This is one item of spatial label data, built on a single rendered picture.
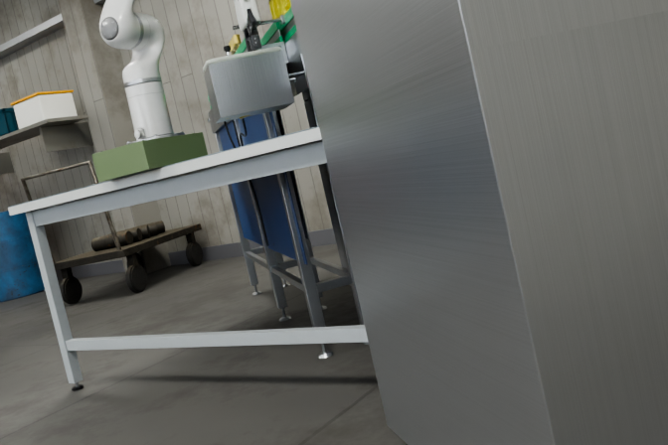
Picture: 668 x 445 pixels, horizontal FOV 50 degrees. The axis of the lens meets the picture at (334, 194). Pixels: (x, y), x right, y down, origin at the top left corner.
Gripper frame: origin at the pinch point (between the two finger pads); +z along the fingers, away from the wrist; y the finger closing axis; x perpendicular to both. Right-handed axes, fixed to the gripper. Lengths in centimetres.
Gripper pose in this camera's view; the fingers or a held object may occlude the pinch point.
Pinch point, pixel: (253, 45)
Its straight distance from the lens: 219.4
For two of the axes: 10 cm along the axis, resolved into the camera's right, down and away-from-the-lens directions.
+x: -9.3, 2.3, -2.8
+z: 2.2, 9.7, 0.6
